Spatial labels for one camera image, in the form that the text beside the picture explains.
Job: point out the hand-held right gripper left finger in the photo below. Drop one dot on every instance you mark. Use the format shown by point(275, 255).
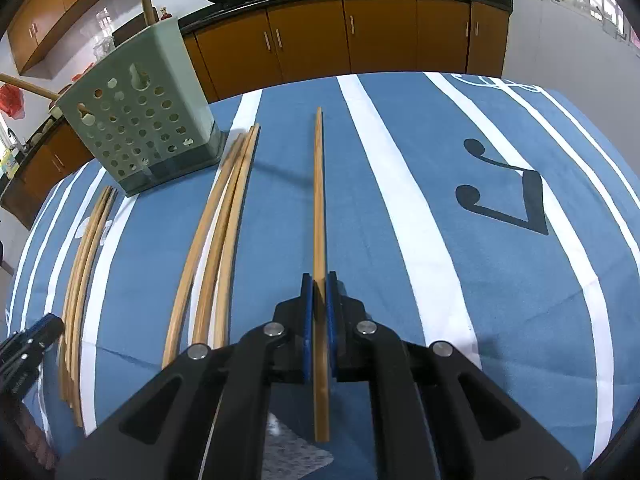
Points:
point(240, 410)

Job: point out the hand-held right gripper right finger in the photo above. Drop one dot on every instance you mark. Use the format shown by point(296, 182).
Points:
point(400, 410)

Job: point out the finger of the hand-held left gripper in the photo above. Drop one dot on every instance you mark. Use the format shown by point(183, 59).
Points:
point(47, 330)

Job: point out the green perforated utensil holder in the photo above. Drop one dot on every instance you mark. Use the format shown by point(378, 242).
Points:
point(150, 125)

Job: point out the person's left hand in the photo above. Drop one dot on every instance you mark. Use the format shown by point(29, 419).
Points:
point(32, 435)

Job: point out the short wooden lower cabinets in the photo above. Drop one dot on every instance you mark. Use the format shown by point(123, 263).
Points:
point(45, 170)

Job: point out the yellow dish soap bottle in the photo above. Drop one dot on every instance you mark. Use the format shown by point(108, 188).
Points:
point(7, 162)

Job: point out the metal faucet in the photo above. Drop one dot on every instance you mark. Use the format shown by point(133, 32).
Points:
point(11, 139)

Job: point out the hanging red plastic bag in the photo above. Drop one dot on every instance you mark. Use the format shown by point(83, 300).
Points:
point(11, 101)

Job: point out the clear glass jars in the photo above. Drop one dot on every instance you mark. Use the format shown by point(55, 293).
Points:
point(103, 35)

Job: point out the wide wooden upper cabinets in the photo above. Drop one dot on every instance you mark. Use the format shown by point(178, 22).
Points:
point(60, 5)

